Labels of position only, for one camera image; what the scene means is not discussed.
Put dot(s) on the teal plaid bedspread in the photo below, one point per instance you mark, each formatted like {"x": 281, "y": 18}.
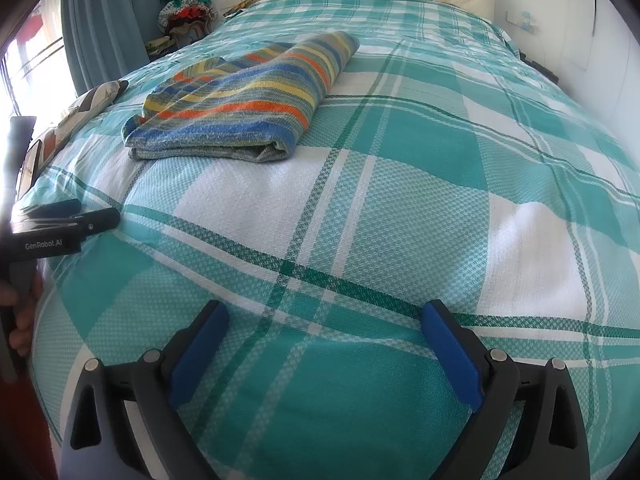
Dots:
{"x": 400, "y": 210}

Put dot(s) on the striped knit sweater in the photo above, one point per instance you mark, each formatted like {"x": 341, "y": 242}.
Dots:
{"x": 240, "y": 105}

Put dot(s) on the blue curtain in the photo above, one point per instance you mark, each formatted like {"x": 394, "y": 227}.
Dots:
{"x": 100, "y": 20}

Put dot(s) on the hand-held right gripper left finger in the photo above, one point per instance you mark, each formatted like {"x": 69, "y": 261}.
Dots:
{"x": 197, "y": 360}

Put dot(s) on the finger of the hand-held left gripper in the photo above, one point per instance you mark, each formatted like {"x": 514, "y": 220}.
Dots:
{"x": 55, "y": 208}
{"x": 100, "y": 220}

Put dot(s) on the pile of clothes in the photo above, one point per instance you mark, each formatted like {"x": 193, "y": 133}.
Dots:
{"x": 185, "y": 15}

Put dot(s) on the window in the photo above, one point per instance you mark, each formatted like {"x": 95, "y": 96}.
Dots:
{"x": 35, "y": 60}

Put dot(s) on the chevron patterned pillow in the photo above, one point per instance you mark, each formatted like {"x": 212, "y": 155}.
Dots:
{"x": 85, "y": 102}

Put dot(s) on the dark bedside table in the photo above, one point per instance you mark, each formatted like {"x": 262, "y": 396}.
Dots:
{"x": 537, "y": 66}

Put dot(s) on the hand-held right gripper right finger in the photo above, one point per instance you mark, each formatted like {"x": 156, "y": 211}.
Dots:
{"x": 452, "y": 355}

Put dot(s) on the person's left hand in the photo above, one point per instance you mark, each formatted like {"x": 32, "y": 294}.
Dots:
{"x": 25, "y": 330}

